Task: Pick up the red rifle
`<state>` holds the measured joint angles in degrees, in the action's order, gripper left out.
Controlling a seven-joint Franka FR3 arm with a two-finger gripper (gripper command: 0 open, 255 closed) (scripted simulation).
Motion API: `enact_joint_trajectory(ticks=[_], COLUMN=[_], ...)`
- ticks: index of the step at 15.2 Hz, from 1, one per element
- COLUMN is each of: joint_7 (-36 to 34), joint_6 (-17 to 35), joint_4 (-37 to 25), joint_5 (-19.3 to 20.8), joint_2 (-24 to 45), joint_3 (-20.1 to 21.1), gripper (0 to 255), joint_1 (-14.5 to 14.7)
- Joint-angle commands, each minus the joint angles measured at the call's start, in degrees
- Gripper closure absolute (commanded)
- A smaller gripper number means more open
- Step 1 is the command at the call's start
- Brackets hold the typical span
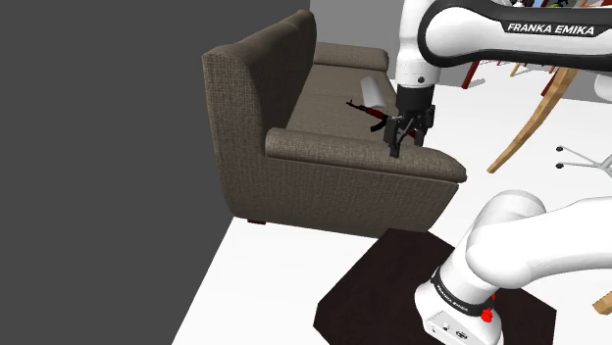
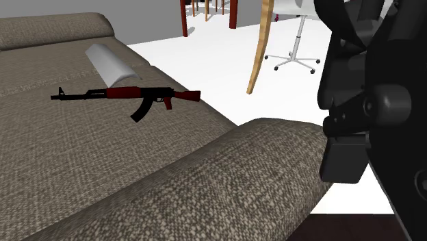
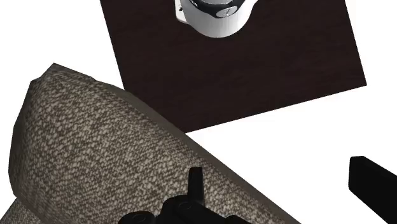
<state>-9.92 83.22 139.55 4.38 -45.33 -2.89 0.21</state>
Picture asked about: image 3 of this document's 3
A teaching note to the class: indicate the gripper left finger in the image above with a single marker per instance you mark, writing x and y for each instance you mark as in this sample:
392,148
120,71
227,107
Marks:
195,192

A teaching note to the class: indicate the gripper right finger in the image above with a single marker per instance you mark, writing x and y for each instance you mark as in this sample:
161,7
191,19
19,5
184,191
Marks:
369,183

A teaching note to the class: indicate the beige speckled fabric sofa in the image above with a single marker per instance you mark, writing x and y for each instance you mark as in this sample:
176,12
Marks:
93,149

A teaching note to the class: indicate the dark brown robot stand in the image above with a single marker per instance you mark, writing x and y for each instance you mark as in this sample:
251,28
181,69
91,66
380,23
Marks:
235,80

